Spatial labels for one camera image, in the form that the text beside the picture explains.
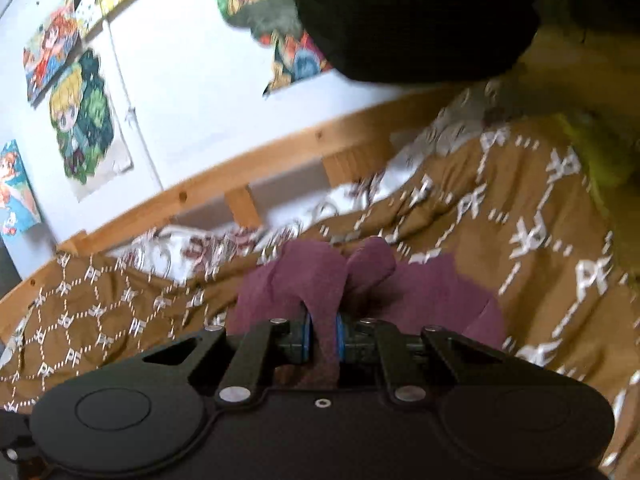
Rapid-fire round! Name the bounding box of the small orange-haired figure poster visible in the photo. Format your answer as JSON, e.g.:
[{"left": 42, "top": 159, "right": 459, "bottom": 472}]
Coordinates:
[{"left": 0, "top": 139, "right": 44, "bottom": 240}]

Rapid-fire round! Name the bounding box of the yellow-green cloth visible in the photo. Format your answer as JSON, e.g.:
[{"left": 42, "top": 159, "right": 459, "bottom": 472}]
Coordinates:
[{"left": 554, "top": 109, "right": 640, "bottom": 283}]

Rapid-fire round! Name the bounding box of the black hanging garment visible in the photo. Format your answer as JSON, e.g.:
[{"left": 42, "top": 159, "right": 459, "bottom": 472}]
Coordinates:
[{"left": 291, "top": 0, "right": 640, "bottom": 86}]

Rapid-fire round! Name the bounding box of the wooden bed frame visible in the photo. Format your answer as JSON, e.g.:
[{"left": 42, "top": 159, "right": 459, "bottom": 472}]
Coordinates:
[{"left": 0, "top": 81, "right": 453, "bottom": 323}]

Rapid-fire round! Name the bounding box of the blond figure cutout poster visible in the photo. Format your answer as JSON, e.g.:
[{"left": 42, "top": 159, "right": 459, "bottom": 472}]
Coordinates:
[{"left": 49, "top": 49, "right": 135, "bottom": 203}]

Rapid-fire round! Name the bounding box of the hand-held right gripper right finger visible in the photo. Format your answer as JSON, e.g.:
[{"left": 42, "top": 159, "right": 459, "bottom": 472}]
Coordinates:
[{"left": 334, "top": 316, "right": 553, "bottom": 407}]

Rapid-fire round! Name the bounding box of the maroon garment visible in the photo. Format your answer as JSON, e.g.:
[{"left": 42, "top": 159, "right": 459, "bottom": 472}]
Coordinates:
[{"left": 236, "top": 237, "right": 507, "bottom": 392}]

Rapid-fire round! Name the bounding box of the brown printed blanket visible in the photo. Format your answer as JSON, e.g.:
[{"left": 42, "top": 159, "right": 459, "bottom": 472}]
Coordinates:
[{"left": 0, "top": 85, "right": 640, "bottom": 480}]

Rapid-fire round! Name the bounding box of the white floral bed sheet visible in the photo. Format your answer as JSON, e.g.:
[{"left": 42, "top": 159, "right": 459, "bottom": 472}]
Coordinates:
[{"left": 106, "top": 110, "right": 453, "bottom": 283}]

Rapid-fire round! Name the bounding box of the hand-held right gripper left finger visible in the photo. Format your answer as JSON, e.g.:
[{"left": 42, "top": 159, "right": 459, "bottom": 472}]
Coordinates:
[{"left": 141, "top": 316, "right": 315, "bottom": 409}]

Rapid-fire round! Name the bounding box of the red-haired figure wall poster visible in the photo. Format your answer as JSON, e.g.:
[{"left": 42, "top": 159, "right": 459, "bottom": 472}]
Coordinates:
[{"left": 23, "top": 0, "right": 85, "bottom": 107}]

